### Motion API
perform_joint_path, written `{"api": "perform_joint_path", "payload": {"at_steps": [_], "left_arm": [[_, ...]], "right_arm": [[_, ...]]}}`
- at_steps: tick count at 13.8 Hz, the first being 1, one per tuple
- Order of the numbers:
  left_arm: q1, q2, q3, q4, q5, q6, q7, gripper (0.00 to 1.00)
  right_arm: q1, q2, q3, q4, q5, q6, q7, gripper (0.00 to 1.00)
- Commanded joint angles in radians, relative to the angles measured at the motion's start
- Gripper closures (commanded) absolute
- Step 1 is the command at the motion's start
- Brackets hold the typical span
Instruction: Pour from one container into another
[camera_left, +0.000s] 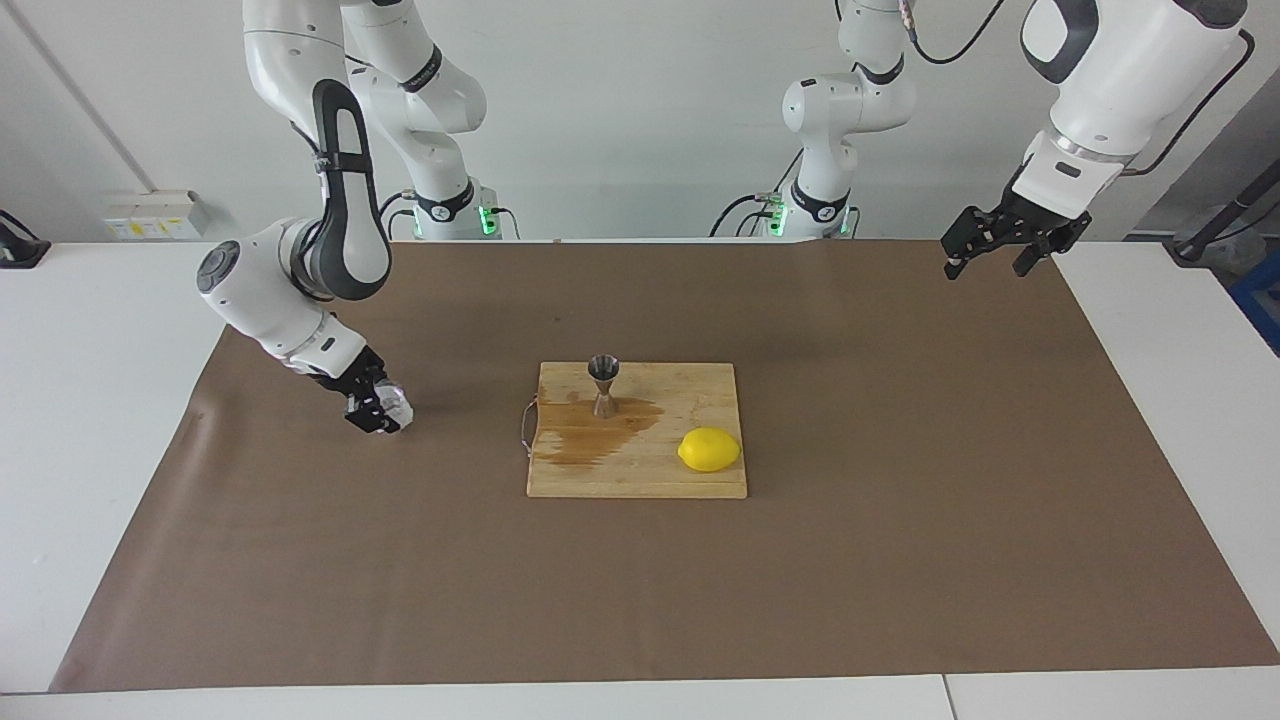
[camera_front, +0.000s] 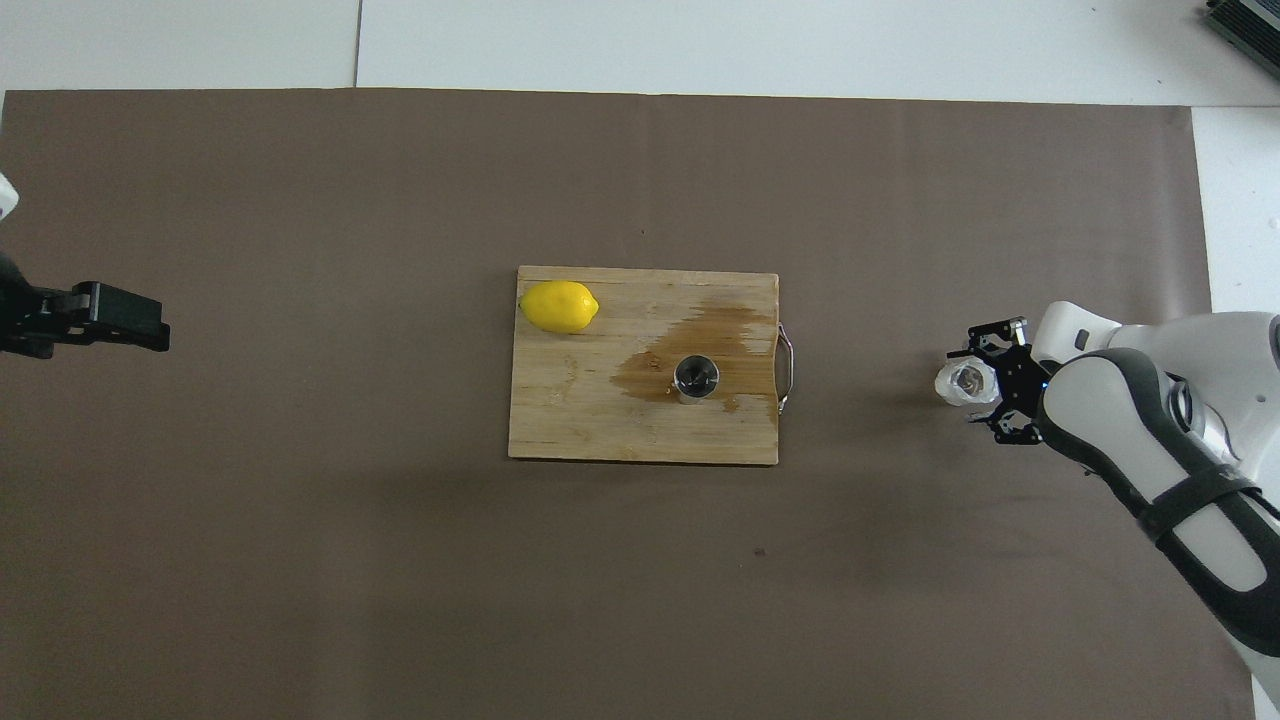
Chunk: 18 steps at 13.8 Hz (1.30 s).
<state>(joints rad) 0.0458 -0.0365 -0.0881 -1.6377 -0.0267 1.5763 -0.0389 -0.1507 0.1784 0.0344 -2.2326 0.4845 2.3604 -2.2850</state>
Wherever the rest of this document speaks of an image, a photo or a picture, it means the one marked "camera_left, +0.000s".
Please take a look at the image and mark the small clear plastic cup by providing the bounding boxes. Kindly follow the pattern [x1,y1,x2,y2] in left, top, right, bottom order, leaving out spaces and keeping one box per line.
[373,385,415,433]

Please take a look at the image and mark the steel double jigger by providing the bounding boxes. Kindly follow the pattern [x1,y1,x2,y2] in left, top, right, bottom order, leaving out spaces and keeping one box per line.
[587,355,621,418]

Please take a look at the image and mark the brown paper table mat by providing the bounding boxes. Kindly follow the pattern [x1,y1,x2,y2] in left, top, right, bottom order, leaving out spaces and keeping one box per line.
[50,240,1280,693]

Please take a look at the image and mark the black stand pole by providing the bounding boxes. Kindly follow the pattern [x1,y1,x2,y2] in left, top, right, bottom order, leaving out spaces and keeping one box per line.
[1165,160,1280,266]

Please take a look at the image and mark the blue crate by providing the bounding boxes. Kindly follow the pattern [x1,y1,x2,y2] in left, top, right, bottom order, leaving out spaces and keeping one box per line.
[1228,255,1280,356]

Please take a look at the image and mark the wooden cutting board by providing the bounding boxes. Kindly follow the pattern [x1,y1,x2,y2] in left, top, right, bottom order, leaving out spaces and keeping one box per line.
[526,362,748,499]

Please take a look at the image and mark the yellow lemon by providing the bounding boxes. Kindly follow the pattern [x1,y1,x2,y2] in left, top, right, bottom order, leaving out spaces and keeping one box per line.
[677,427,742,473]

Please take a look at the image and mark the black table clamp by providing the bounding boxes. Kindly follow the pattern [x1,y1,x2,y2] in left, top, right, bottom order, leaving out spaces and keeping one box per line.
[0,210,51,269]

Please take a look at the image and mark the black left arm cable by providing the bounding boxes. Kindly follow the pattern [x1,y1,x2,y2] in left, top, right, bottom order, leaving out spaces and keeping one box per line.
[900,0,1257,179]

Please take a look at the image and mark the black left base cables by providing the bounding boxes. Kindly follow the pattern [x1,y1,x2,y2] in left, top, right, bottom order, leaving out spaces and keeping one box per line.
[710,148,861,239]

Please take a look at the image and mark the white wall socket box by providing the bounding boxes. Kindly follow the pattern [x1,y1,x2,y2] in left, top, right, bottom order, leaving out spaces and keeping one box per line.
[103,190,209,241]

